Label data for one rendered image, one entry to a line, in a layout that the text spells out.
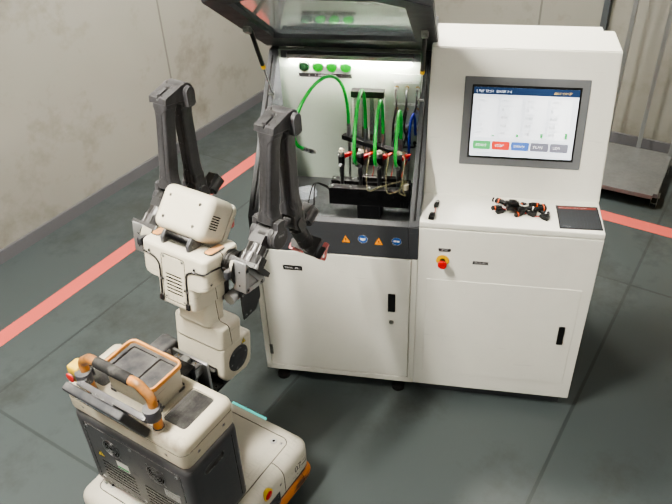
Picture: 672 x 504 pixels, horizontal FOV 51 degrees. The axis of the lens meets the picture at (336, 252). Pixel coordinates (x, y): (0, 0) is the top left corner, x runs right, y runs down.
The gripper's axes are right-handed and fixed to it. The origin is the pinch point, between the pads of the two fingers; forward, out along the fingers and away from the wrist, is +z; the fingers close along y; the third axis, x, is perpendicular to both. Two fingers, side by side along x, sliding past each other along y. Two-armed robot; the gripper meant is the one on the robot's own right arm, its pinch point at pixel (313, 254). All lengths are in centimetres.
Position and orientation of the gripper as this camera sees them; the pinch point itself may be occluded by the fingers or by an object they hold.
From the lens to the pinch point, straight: 260.7
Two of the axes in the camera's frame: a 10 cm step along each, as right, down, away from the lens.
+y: -8.5, -2.9, 4.5
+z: 2.7, 4.8, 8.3
